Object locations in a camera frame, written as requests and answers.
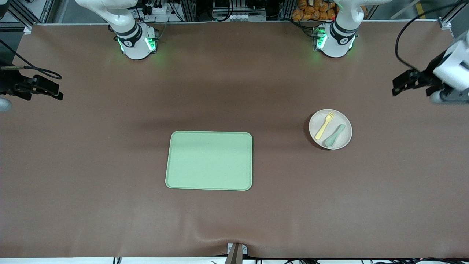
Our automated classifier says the beige round plate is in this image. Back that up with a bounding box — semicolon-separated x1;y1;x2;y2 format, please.
309;109;353;150

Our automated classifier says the yellow plastic fork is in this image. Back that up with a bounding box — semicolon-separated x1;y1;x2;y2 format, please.
315;111;335;140

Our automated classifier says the green plastic spoon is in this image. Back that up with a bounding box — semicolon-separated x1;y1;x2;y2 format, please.
325;124;346;148

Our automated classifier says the brown table mat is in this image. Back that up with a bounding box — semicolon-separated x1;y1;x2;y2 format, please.
0;21;469;259

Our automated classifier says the orange toy food pile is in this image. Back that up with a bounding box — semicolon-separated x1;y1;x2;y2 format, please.
292;0;337;21

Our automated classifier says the white power strip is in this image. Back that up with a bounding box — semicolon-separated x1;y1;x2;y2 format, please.
141;0;174;19

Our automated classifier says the light green rectangular tray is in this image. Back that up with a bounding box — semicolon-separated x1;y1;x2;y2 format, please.
165;131;253;191

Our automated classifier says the white connector block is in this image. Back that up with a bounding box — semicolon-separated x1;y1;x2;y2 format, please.
216;13;267;22

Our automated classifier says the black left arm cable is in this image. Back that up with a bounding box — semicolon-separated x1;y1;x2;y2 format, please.
395;0;469;72

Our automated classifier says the aluminium frame post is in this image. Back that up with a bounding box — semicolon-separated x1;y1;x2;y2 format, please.
180;0;198;22
277;0;293;19

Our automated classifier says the table edge clamp bracket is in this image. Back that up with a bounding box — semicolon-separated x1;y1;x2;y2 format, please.
226;243;248;264

